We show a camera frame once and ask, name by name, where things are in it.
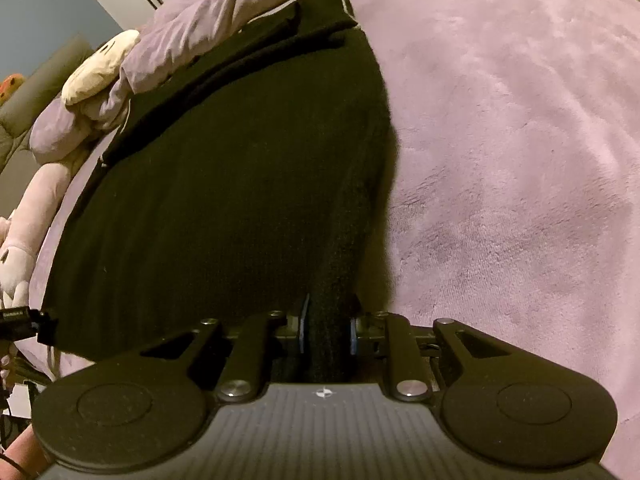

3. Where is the black knit garment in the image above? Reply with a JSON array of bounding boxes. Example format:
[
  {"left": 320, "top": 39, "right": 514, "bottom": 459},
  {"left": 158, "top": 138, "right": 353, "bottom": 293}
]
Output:
[{"left": 43, "top": 0, "right": 390, "bottom": 379}]

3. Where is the person's right forearm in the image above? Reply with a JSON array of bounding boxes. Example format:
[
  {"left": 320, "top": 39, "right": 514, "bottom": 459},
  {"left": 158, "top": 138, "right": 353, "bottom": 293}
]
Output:
[{"left": 0, "top": 425, "right": 51, "bottom": 480}]

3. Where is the person's left hand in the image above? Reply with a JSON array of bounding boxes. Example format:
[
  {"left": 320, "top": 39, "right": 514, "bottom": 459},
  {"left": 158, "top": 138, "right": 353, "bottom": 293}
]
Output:
[{"left": 0, "top": 341, "right": 20, "bottom": 396}]

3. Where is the orange plush toy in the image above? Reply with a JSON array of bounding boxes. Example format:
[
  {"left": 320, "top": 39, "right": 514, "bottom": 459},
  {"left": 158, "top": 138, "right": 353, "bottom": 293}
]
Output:
[{"left": 0, "top": 74, "right": 25, "bottom": 105}]

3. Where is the cream plush toy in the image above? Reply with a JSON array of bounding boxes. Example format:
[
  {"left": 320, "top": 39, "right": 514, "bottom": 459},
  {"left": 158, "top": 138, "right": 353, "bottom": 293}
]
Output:
[{"left": 61, "top": 29, "right": 140, "bottom": 106}]

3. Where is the pink fuzzy bed blanket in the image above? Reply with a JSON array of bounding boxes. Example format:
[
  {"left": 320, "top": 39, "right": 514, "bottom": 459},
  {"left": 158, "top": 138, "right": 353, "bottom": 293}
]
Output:
[{"left": 29, "top": 0, "right": 639, "bottom": 479}]

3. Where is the pink crumpled duvet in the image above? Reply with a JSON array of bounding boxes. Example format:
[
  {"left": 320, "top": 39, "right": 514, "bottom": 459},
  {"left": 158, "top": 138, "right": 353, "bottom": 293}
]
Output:
[{"left": 29, "top": 0, "right": 288, "bottom": 165}]

